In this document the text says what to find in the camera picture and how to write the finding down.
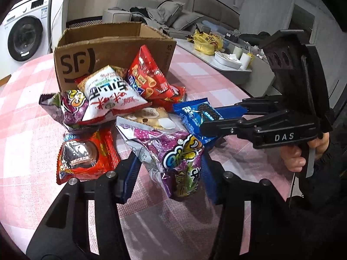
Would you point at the red chocolate pie packet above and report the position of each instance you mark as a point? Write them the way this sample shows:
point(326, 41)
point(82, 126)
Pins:
point(84, 154)

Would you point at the red roll snack packet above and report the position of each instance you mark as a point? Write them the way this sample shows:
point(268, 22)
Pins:
point(147, 73)

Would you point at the black jacket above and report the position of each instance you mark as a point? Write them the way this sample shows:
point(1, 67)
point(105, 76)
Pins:
point(254, 38)

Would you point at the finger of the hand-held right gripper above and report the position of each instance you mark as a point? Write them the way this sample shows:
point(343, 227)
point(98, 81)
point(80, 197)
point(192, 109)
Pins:
point(230, 110)
point(217, 127)

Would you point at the grey sofa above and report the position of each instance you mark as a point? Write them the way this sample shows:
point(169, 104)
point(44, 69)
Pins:
point(217, 13)

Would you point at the white food container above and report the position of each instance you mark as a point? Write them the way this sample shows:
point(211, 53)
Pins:
point(227, 59)

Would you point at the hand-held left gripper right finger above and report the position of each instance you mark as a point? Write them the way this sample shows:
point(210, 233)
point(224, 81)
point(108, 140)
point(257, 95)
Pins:
point(210, 178)

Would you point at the white cup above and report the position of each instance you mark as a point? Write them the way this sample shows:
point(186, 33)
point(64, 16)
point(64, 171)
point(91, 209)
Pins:
point(237, 52)
point(246, 61)

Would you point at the white noodle snack packet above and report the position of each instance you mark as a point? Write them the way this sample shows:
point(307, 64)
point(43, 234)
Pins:
point(108, 94)

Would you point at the white washing machine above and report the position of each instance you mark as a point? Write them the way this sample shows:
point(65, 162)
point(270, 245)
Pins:
point(25, 29)

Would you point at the clear biscuit packet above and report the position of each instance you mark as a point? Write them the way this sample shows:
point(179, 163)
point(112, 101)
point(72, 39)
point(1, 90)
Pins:
point(151, 115)

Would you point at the pink checked tablecloth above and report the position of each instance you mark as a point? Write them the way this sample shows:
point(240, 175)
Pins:
point(29, 130)

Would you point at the person's right forearm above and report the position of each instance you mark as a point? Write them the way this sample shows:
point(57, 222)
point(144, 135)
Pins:
point(322, 189)

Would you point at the white coffee table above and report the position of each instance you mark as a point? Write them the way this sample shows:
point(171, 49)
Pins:
point(206, 62)

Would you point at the brown cardboard box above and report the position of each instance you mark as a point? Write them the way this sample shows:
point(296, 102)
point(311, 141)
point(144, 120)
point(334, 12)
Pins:
point(113, 36)

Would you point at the grey pillow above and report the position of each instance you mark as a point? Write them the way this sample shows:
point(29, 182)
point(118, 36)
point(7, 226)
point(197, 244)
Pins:
point(188, 20)
point(169, 10)

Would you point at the purple snack packet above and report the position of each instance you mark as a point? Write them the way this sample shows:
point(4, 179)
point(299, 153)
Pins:
point(65, 105)
point(173, 154)

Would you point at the person's right hand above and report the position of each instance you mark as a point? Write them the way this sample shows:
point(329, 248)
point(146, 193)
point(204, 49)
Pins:
point(294, 159)

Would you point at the small red shiny packet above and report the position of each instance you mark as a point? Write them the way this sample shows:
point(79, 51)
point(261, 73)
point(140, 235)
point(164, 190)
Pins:
point(177, 94)

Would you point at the black clothing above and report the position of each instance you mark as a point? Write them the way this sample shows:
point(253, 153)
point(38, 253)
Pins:
point(138, 10)

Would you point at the yellow plastic bag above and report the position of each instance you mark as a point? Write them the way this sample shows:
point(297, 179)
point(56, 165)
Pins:
point(207, 42)

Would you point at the grey blanket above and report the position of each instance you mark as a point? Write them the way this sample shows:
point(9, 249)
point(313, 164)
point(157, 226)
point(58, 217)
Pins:
point(156, 20)

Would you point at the black patterned panel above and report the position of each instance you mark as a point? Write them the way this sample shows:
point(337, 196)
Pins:
point(84, 21)

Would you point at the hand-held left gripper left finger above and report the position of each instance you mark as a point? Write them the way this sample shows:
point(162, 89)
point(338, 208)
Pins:
point(131, 173)

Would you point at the blue cookie packet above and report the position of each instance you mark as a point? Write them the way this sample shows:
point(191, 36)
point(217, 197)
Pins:
point(195, 113)

